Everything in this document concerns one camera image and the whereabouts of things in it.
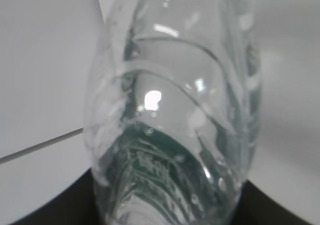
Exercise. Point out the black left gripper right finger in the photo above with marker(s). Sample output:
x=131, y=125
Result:
x=257, y=208

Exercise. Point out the clear water bottle green label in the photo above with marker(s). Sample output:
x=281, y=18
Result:
x=172, y=111

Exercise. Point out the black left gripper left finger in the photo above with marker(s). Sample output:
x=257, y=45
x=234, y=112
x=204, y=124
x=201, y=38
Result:
x=74, y=206

